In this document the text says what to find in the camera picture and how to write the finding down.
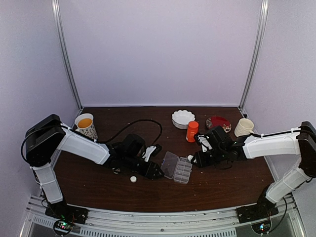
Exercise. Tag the right aluminium frame post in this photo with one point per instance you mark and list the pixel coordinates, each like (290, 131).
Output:
(261, 28)

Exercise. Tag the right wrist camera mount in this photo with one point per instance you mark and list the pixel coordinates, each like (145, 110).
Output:
(203, 142)

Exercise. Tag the white pill bottle green label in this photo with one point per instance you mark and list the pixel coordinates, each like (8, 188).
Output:
(190, 157)

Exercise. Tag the red floral plate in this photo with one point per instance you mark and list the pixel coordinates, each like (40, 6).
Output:
(218, 121)

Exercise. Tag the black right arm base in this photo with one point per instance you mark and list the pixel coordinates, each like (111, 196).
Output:
(262, 209)

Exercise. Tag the white bottle cap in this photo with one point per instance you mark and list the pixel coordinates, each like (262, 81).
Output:
(133, 179)

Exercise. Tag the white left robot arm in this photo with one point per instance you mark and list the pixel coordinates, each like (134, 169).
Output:
(42, 140)

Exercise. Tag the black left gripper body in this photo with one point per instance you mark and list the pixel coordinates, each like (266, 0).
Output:
(130, 163)

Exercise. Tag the aluminium frame post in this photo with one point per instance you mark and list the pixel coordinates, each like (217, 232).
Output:
(65, 55)
(261, 28)

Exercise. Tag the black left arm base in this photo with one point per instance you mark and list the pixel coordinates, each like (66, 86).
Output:
(66, 216)

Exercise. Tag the cream ribbed mug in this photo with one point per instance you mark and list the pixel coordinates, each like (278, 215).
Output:
(244, 127)

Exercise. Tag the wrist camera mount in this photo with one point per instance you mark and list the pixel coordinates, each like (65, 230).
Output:
(151, 151)
(203, 142)

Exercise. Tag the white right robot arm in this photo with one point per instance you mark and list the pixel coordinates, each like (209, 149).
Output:
(296, 141)

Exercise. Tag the orange pill bottle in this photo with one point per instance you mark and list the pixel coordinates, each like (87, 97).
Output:
(192, 130)

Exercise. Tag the left aluminium frame post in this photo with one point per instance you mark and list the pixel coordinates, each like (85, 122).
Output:
(65, 55)

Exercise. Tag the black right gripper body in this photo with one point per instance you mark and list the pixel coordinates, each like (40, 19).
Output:
(217, 156)

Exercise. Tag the clear plastic pill organizer box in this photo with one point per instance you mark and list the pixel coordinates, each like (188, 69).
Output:
(176, 168)

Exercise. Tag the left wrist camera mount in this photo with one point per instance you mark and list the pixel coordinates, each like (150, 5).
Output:
(151, 151)

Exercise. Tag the patterned mug with orange interior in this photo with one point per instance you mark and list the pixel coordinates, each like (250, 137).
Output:
(85, 125)

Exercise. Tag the white scalloped ceramic bowl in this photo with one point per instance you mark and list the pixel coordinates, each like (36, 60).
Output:
(181, 118)

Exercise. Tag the aluminium front rail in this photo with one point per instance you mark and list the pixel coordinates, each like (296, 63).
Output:
(211, 223)

